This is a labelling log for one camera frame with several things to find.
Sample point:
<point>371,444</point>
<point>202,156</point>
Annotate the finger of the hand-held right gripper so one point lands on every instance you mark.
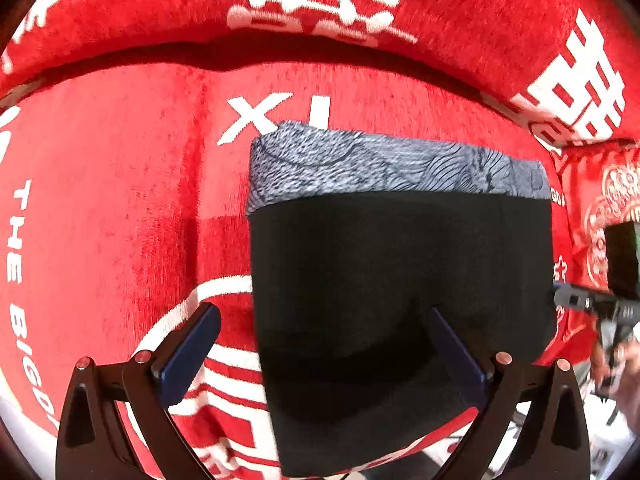
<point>580,299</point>

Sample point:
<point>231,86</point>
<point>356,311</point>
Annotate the person's right hand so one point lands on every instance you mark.
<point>625,375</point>

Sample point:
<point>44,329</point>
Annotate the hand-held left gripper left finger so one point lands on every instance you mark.
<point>192,350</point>

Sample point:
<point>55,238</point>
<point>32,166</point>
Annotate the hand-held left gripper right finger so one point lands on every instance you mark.
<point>457,360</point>

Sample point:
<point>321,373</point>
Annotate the black pants with grey waistband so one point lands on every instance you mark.
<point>400,260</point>

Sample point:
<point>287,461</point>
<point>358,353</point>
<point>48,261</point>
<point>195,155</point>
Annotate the red printed sofa cover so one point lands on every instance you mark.
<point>125,185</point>

